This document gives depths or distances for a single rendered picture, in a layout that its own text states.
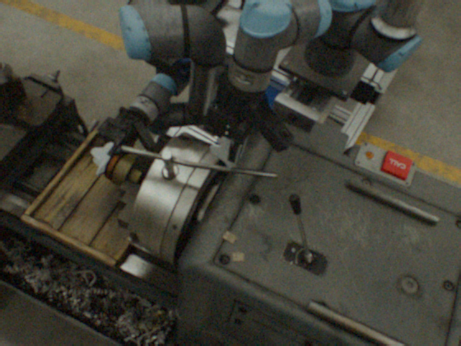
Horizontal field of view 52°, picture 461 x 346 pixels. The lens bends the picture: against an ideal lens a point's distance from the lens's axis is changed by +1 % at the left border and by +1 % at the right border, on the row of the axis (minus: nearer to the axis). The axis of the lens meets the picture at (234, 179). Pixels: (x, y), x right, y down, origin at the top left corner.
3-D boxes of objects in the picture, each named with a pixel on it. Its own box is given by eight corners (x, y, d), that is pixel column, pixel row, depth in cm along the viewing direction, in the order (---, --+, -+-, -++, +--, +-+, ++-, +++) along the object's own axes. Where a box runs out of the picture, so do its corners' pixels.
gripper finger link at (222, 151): (209, 159, 99) (217, 126, 93) (235, 171, 98) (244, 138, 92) (202, 168, 97) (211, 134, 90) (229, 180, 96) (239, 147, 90)
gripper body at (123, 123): (99, 147, 129) (123, 118, 135) (126, 161, 128) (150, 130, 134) (95, 130, 122) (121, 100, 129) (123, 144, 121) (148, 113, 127)
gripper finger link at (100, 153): (81, 166, 121) (103, 142, 125) (101, 177, 120) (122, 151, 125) (79, 160, 118) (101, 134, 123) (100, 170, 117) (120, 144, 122)
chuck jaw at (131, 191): (165, 196, 116) (139, 233, 109) (165, 207, 120) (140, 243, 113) (126, 178, 118) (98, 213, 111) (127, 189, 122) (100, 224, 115)
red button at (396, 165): (409, 164, 112) (413, 159, 110) (403, 183, 109) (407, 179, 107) (385, 153, 113) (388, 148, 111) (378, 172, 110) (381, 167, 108)
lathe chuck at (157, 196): (219, 175, 139) (220, 123, 110) (167, 271, 128) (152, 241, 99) (193, 163, 141) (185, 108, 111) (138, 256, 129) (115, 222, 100)
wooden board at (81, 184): (179, 173, 148) (179, 166, 145) (116, 270, 130) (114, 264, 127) (97, 135, 153) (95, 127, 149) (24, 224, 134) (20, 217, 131)
